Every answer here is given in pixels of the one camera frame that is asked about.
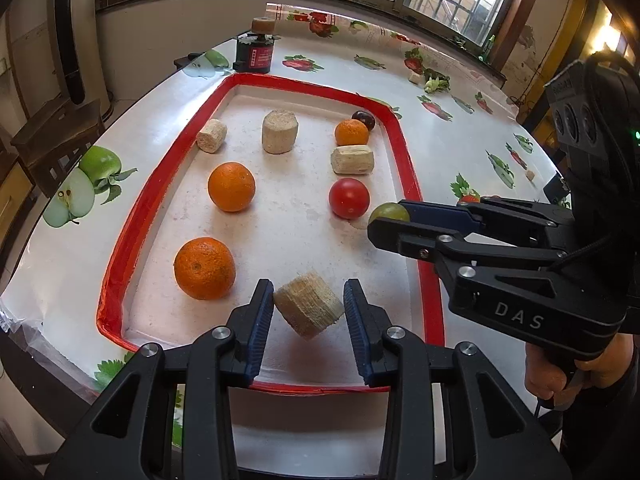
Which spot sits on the green leafy vegetable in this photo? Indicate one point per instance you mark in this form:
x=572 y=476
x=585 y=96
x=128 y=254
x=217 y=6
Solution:
x=436 y=84

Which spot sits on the black cup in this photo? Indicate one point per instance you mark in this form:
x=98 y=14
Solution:
x=555 y=190

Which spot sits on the dark red plum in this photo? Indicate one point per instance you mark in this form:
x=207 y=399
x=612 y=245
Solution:
x=364 y=117

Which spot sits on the black pipe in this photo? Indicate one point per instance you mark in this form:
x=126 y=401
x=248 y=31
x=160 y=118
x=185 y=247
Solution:
x=70 y=35

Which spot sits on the wooden chair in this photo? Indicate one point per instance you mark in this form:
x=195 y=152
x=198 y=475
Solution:
x=55 y=135

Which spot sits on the red tomato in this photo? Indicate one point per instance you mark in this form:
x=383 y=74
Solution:
x=349 y=198

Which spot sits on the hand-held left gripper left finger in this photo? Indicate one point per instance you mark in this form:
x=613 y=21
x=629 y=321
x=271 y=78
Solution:
x=261 y=330

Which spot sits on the person's right forearm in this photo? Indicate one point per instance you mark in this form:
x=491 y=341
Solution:
x=600 y=435

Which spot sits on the green bottle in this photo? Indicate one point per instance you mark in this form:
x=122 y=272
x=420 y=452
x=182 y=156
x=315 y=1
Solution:
x=488 y=50

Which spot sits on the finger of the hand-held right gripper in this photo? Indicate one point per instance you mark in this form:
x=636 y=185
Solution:
x=400 y=240
x=440 y=214

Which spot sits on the small orange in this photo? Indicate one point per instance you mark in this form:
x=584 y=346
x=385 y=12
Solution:
x=350 y=134

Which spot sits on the black jar with red label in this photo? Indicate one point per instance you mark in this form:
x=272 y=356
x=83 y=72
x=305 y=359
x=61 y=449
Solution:
x=255 y=55

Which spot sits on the fruit printed tablecloth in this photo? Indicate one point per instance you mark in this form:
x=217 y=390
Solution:
x=160 y=110

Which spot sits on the red rimmed white tray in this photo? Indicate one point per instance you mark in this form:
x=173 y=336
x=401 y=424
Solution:
x=290 y=240

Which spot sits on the green grape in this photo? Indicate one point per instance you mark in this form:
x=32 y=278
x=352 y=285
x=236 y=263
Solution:
x=387 y=211

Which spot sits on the person's right hand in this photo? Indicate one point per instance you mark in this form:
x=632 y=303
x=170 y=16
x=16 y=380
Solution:
x=542 y=377

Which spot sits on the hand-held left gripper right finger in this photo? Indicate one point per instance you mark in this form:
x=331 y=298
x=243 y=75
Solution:
x=357 y=335

